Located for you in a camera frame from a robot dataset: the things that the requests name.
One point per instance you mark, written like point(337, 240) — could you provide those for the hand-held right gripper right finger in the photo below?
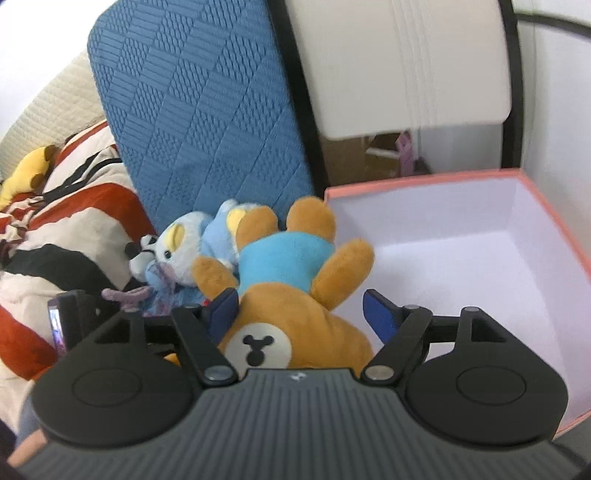
point(379, 314)

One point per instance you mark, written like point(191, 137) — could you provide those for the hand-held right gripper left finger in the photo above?
point(225, 308)

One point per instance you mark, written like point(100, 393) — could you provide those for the brown bear plush blue shirt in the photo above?
point(281, 309)

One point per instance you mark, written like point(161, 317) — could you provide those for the white blue duck plush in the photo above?
point(184, 249)

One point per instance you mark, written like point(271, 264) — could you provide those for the small panda plush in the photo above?
point(138, 264)

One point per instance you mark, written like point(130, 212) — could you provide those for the pink box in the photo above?
point(461, 258)

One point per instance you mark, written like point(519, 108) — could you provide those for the person's left hand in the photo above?
point(27, 454)

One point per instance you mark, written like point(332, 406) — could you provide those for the purple plush toy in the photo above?
point(161, 295)

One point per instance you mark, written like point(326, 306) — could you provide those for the red white black striped blanket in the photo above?
point(69, 230)

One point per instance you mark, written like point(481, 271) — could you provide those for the yellow plush toy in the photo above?
point(27, 173)

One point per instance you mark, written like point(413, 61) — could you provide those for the purple ribbon item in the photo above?
point(406, 152)

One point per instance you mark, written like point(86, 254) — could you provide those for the blue textured cushion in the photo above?
point(203, 115)

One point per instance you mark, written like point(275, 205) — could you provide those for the cream quilted sofa cover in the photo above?
point(51, 115)

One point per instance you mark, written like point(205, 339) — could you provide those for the white chair with black frame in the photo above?
point(397, 64)

